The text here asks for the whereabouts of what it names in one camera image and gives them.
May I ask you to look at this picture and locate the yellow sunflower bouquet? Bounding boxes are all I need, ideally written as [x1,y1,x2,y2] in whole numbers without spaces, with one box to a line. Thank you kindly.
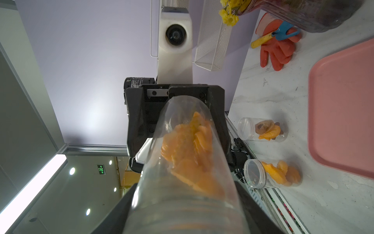
[219,0,252,26]

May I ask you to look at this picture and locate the clear jar with brown cookies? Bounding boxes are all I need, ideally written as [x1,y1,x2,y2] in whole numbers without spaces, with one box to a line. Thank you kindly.
[237,117,288,142]

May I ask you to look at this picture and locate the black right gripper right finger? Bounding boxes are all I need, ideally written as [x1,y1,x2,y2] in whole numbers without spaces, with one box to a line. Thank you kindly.
[235,181,284,234]

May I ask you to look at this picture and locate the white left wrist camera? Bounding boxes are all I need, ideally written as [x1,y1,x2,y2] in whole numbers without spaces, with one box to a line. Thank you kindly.
[157,7,193,84]

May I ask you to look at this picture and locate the white mesh wall basket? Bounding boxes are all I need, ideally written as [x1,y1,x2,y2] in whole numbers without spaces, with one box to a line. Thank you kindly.
[150,1,232,71]

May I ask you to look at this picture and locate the pink plastic tray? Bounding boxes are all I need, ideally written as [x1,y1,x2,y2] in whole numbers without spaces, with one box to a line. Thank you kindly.
[308,39,374,179]

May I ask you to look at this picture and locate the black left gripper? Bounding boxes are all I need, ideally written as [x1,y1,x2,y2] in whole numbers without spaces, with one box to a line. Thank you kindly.
[124,78,234,173]

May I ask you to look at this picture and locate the clear plastic cookie jar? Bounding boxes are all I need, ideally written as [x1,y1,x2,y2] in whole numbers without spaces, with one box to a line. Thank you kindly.
[123,96,249,234]

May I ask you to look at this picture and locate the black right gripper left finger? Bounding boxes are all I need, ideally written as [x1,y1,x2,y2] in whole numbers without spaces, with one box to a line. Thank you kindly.
[91,183,137,234]

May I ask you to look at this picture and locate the clear jar with orange cookies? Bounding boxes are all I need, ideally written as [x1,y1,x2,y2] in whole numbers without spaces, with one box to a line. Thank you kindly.
[243,159,303,189]

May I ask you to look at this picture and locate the purple ribbed glass vase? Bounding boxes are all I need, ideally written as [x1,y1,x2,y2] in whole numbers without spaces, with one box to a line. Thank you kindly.
[238,0,364,33]

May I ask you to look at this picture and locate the red rubber glove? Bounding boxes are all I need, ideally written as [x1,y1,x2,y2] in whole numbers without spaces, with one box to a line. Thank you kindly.
[255,13,302,71]

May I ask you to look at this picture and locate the orange cookies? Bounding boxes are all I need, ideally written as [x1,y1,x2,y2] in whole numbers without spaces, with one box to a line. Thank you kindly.
[161,112,225,199]

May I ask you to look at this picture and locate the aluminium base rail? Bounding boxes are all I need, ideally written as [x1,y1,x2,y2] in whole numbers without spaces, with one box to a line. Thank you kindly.
[225,112,310,234]

